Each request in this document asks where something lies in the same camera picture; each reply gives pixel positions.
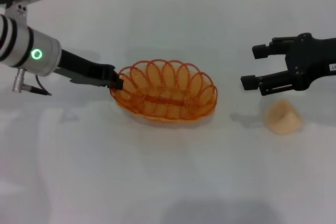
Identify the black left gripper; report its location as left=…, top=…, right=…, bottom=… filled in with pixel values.
left=53, top=48, right=124, bottom=90

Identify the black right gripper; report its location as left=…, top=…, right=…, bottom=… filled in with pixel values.
left=240, top=33, right=336, bottom=97

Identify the orange woven plastic basket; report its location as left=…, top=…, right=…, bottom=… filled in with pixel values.
left=109, top=59, right=218, bottom=123

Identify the beige bread bun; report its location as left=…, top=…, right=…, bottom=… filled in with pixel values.
left=265, top=99, right=303, bottom=135

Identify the black cable with metal connector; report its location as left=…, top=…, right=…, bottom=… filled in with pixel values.
left=12, top=68, right=53, bottom=97

